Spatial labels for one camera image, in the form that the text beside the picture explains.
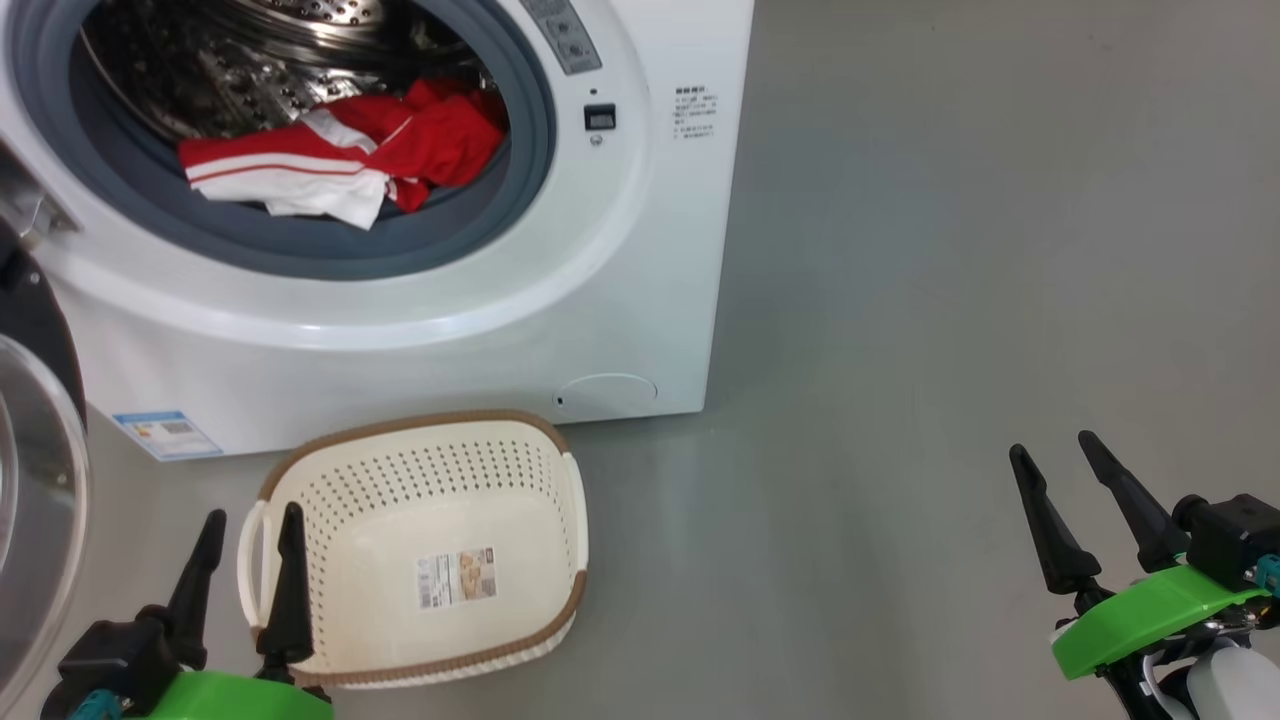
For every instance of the perforated steel washer drum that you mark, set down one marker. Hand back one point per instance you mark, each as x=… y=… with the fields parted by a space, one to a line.
x=240 y=80

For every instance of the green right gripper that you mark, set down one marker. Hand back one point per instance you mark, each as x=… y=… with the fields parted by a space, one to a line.
x=1150 y=615

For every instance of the cream perforated laundry basket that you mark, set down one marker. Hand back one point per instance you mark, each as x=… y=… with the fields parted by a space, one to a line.
x=400 y=500

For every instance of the white washing machine body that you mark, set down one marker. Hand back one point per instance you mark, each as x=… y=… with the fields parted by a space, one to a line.
x=600 y=280

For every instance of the blue energy label sticker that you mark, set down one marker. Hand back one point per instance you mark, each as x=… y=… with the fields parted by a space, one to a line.
x=168 y=436

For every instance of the round white filter cover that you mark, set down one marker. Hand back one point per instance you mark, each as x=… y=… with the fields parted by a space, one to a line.
x=607 y=394

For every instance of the printed label sticker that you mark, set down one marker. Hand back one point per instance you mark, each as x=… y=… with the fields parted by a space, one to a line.
x=456 y=579

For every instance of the printed warning text label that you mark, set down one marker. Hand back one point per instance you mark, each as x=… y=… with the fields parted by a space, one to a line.
x=695 y=112

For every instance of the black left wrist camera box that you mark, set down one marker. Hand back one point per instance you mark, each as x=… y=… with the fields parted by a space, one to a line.
x=120 y=655

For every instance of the red and white garment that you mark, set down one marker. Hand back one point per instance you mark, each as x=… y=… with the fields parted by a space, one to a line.
x=440 y=140

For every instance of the washing machine door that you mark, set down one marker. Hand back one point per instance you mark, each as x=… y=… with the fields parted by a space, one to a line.
x=40 y=480

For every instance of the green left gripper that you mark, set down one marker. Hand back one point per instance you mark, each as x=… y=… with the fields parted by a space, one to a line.
x=240 y=700

